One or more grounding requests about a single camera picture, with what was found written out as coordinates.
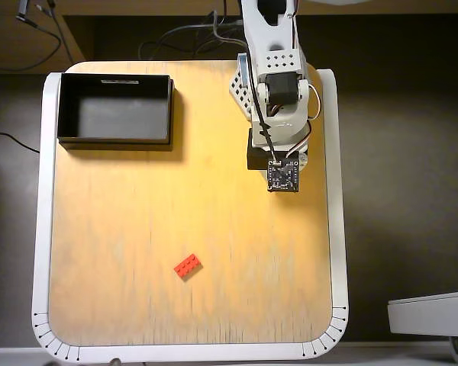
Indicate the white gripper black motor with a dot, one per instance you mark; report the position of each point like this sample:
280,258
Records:
256,159

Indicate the red lego block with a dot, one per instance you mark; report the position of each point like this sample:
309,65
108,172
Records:
188,267

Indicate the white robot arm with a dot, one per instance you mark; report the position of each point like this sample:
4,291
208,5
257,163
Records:
252,30

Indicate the black rectangular bin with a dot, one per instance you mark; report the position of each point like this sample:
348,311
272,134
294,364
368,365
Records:
114,114

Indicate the white label strip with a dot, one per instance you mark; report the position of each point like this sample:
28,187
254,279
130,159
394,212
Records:
120,81

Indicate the white-rimmed wooden tray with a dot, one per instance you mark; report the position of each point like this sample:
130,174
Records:
46,190

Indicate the white plastic device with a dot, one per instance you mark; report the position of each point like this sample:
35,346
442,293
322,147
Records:
431,314

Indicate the black camera circuit board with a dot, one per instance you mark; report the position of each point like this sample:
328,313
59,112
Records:
283,177

